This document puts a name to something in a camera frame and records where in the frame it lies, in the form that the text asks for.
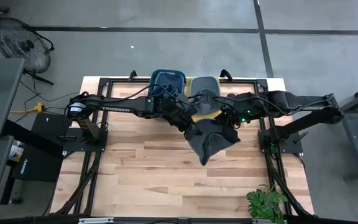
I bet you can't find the green leafy plant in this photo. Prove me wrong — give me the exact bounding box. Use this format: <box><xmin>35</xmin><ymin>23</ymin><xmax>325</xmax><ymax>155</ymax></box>
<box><xmin>246</xmin><ymin>184</ymin><xmax>290</xmax><ymax>224</ymax></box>

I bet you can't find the yellow plastic bin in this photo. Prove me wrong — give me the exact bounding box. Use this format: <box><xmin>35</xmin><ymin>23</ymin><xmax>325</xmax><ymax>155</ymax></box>
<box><xmin>184</xmin><ymin>75</ymin><xmax>223</xmax><ymax>123</ymax></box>

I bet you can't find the grey denim cap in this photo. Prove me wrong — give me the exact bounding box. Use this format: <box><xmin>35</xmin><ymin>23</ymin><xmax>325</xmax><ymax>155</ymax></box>
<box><xmin>188</xmin><ymin>76</ymin><xmax>222</xmax><ymax>116</ymax></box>
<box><xmin>186</xmin><ymin>118</ymin><xmax>242</xmax><ymax>167</ymax></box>

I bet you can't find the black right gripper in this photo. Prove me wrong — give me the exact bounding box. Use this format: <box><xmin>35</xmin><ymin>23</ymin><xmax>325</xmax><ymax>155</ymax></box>
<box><xmin>220</xmin><ymin>100</ymin><xmax>249</xmax><ymax>136</ymax></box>

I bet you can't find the white printed container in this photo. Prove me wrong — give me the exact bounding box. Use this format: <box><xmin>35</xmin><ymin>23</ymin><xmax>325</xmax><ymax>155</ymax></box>
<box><xmin>7</xmin><ymin>142</ymin><xmax>25</xmax><ymax>163</ymax></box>

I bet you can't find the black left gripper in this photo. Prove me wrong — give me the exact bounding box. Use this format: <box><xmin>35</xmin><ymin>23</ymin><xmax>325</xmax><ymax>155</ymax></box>
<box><xmin>165</xmin><ymin>100</ymin><xmax>204</xmax><ymax>141</ymax></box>

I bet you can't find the silver metal bracket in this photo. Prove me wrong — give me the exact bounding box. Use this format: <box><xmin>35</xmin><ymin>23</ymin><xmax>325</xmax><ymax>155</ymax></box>
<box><xmin>78</xmin><ymin>217</ymin><xmax>115</xmax><ymax>224</ymax></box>

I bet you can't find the dark grey metal stand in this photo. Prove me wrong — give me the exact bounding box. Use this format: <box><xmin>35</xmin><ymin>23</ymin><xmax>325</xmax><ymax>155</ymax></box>
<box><xmin>323</xmin><ymin>79</ymin><xmax>358</xmax><ymax>182</ymax></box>

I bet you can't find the black rig crossbar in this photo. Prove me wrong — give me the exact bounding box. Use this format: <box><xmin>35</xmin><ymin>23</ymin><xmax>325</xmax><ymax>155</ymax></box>
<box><xmin>0</xmin><ymin>212</ymin><xmax>358</xmax><ymax>224</ymax></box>

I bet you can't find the black floor fan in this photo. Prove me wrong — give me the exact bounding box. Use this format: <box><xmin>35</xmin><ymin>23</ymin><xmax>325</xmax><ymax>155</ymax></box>
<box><xmin>0</xmin><ymin>17</ymin><xmax>56</xmax><ymax>86</ymax></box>

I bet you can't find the black box white lettering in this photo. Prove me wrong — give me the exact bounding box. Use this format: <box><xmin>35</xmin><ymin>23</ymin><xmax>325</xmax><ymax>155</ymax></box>
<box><xmin>12</xmin><ymin>143</ymin><xmax>65</xmax><ymax>183</ymax></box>

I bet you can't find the dark blue denim cap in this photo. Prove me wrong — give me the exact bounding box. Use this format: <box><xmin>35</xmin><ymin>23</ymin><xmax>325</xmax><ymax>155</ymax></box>
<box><xmin>152</xmin><ymin>72</ymin><xmax>185</xmax><ymax>97</ymax></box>

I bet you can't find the yellow extension cord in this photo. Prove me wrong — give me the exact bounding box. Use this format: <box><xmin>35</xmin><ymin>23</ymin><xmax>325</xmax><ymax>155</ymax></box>
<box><xmin>9</xmin><ymin>101</ymin><xmax>45</xmax><ymax>114</ymax></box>

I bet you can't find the black aluminium table frame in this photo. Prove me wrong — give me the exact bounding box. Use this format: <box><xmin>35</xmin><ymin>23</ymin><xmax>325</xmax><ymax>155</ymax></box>
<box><xmin>50</xmin><ymin>70</ymin><xmax>316</xmax><ymax>218</ymax></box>

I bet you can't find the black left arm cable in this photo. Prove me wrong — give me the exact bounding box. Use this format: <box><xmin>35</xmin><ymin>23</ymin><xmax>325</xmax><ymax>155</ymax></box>
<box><xmin>104</xmin><ymin>83</ymin><xmax>198</xmax><ymax>108</ymax></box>

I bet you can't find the black flat case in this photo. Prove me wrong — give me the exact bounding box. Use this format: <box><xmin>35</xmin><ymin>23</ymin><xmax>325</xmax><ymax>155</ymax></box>
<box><xmin>30</xmin><ymin>111</ymin><xmax>74</xmax><ymax>141</ymax></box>

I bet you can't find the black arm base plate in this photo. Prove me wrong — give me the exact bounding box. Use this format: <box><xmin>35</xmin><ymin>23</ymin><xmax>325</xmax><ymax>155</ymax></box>
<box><xmin>62</xmin><ymin>127</ymin><xmax>109</xmax><ymax>154</ymax></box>
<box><xmin>257</xmin><ymin>128</ymin><xmax>310</xmax><ymax>156</ymax></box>

